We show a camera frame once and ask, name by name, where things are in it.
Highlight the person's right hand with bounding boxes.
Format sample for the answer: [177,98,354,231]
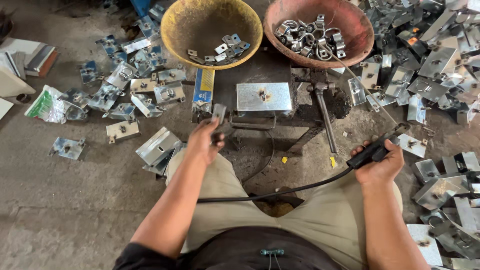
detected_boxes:
[350,139,406,187]

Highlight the person's left hand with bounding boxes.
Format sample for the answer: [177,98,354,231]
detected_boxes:
[186,118,226,166]

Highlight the small grey metal bracket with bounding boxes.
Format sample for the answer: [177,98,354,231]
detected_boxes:
[210,104,229,148]

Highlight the black welding electrode holder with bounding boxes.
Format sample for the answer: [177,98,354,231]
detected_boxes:
[346,123,412,170]

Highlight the blue yellow electrode carton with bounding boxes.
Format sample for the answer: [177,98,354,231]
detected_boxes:
[192,68,216,115]

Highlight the galvanised metal box workpiece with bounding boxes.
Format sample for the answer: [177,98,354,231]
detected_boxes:
[236,82,293,113]

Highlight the person's beige trousers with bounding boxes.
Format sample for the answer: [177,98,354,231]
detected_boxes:
[164,147,404,270]

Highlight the black iron welding stand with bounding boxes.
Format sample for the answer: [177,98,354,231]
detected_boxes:
[192,50,352,155]

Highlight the dark low seat block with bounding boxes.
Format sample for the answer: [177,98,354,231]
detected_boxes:
[248,186,305,218]

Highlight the pile of small flat plates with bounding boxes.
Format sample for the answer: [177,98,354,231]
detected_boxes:
[187,33,251,66]

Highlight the scattered welded metal plates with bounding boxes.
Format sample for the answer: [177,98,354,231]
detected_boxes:
[48,3,188,162]

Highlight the steel hammer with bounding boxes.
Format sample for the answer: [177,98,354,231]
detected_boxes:
[307,82,338,154]

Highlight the person's black shirt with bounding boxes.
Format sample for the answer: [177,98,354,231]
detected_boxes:
[112,226,343,270]

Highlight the yellow metal bowl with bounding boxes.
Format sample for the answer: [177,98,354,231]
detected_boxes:
[160,0,264,71]

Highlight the red metal bowl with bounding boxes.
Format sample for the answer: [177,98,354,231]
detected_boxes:
[263,0,375,70]

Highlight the white green plastic bag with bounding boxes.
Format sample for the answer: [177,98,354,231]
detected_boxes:
[24,84,69,125]

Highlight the stack of boards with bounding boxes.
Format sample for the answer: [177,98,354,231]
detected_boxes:
[0,37,59,80]

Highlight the white cardboard piece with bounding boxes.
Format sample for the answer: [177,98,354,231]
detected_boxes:
[0,67,37,99]

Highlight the heap of galvanised metal plates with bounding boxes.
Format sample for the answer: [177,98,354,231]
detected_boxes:
[397,133,480,270]
[345,0,480,126]

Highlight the thin black wire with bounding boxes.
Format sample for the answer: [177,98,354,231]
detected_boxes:
[241,128,275,185]

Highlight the thick black welding cable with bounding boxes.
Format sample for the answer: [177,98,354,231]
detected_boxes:
[196,166,354,204]

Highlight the pile of metal ring clamps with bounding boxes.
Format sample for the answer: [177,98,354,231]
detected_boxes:
[274,14,347,62]

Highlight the blue metal frame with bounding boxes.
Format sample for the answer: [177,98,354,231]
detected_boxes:
[130,0,151,18]

